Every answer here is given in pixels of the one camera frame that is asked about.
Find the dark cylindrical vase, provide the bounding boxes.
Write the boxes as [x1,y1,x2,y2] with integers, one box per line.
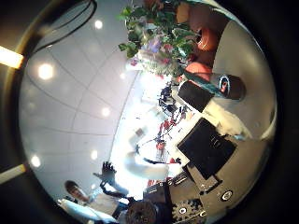
[217,74,247,101]

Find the person in white shirt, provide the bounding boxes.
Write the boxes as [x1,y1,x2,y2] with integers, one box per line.
[57,179,129,224]

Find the green leafy potted plant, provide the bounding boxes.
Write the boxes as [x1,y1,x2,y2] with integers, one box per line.
[118,0,200,60]

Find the thin black cable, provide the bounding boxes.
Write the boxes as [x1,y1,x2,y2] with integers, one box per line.
[33,0,98,54]

